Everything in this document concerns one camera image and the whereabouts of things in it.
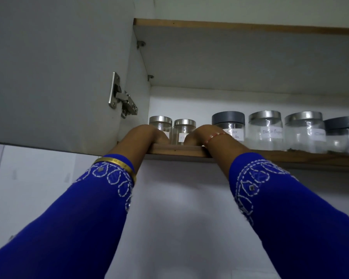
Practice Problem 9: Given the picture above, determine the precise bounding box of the black pepper jar grey lid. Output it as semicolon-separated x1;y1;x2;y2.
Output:
323;116;349;156

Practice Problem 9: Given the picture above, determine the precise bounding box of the gold bangle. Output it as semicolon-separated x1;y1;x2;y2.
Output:
93;157;137;185

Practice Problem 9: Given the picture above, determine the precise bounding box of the cloves jar silver lid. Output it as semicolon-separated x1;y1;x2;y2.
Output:
284;111;327;154

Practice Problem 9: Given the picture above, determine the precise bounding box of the brown wooden wall cabinet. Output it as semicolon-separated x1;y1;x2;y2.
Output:
0;0;349;172

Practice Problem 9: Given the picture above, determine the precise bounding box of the metal cabinet door hinge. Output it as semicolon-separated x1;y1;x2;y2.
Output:
108;72;139;119

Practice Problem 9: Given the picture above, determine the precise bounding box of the person's left forearm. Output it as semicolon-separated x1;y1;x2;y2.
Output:
108;133;155;174

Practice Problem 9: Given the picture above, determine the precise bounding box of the pink beaded bracelet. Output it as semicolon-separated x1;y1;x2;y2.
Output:
204;133;231;148

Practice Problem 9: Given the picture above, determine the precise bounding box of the coriander powder jar grey lid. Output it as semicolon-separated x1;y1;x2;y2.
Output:
211;111;246;144

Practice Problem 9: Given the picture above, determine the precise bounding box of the person's right forearm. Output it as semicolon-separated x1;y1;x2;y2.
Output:
206;134;252;177

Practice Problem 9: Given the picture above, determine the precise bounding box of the person's right hand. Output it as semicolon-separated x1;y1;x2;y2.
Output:
184;124;226;147

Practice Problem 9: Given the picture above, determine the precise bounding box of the brown wooden cabinet door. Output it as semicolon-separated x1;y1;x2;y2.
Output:
0;0;152;157

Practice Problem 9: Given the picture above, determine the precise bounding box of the person's left hand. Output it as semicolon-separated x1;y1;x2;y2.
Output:
127;124;170;146

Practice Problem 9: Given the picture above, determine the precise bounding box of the white shelf with wooden edge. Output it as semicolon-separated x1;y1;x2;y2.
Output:
133;18;349;98

